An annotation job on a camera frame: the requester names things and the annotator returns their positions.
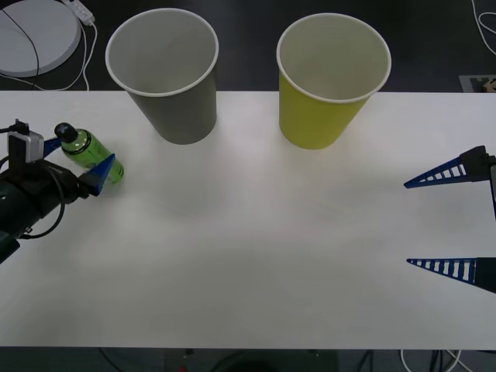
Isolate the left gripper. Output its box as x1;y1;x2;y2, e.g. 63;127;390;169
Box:
0;136;117;236

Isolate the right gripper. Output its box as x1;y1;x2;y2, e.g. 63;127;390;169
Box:
403;146;496;295

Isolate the green plastic bottle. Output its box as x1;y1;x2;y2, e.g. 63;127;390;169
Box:
53;122;126;185

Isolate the grey waste bin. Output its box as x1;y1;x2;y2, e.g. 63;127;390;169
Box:
105;9;220;146

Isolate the white round disc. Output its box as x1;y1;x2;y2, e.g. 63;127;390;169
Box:
0;0;83;77

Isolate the white power strip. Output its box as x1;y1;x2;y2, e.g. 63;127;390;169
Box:
61;0;96;26

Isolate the yellow-green waste bin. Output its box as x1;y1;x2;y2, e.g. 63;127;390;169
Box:
276;12;392;150

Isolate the white cable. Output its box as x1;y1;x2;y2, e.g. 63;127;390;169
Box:
0;22;99;92
470;0;496;56
399;348;470;372

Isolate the thin black cable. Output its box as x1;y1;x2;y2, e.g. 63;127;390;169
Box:
0;7;42;74

